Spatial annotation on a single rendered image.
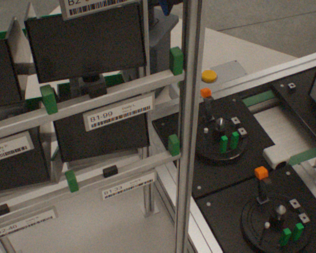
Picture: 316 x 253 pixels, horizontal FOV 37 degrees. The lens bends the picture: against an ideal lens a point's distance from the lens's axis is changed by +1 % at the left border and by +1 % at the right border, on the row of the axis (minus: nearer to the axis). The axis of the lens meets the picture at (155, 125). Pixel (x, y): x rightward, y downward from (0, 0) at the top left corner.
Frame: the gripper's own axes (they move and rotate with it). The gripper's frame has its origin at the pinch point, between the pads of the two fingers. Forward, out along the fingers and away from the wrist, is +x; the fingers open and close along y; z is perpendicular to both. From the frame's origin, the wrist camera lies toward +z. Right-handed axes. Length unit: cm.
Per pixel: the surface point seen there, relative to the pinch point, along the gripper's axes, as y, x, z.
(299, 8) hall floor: 146, 126, -119
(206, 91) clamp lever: 4.9, 18.0, 12.3
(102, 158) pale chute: -24.9, 7.4, 28.5
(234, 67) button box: 21.7, 29.3, -2.4
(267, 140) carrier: 15.9, 28.2, 24.1
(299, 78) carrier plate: 34.9, 28.3, 9.3
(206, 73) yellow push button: 13.0, 28.1, -2.3
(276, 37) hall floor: 118, 126, -101
